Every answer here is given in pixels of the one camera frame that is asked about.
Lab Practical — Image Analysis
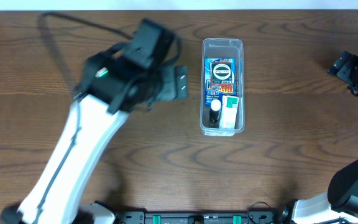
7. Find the blue fever patch box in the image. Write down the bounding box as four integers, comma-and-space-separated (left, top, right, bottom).
204, 58, 237, 107

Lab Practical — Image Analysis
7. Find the dark bottle white cap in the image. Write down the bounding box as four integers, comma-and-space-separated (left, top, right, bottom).
208, 99, 222, 128

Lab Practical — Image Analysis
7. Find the white green Panadol box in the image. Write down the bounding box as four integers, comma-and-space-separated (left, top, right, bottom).
219, 96, 239, 129

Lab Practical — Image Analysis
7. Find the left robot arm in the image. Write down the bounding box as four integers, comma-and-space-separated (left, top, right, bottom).
0, 50, 188, 223

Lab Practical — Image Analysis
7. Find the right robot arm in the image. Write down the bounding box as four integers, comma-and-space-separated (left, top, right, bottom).
276, 51, 358, 224

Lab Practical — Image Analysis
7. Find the clear plastic container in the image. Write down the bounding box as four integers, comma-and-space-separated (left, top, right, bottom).
200, 38, 245, 137

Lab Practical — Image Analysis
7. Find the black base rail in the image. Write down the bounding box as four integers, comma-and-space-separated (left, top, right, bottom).
113, 202, 290, 224

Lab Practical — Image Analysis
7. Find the left black cable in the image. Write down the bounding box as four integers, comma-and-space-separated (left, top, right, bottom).
35, 11, 135, 100

